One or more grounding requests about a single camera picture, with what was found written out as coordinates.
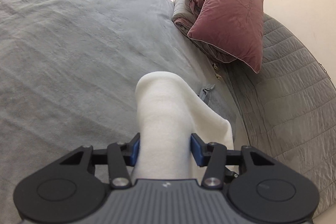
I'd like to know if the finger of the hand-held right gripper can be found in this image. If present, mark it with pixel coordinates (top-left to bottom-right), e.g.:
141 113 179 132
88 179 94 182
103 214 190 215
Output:
224 171 238 184

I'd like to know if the grey quilted headboard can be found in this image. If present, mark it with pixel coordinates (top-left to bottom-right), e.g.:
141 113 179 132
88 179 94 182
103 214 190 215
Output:
223 13 336 217

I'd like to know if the white long-sleeve shirt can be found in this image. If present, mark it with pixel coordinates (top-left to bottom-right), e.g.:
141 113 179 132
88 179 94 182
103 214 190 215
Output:
130 71 235 180

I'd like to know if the folded grey quilt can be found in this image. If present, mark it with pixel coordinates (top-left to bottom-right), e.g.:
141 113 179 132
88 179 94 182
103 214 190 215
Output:
172 0 238 64

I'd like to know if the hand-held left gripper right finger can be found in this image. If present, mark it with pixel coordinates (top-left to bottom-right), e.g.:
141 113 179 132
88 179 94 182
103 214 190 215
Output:
190 133 274 189

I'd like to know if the large pink velvet pillow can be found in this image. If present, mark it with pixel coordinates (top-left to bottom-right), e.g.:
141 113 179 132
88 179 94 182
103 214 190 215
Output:
187 0 265 74

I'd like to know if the folded grey sweater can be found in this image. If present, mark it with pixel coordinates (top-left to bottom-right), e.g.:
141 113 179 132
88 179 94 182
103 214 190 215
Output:
198 84 237 125

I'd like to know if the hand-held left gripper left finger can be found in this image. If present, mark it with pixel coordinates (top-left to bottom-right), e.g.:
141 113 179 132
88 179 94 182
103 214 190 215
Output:
58 133 141 189

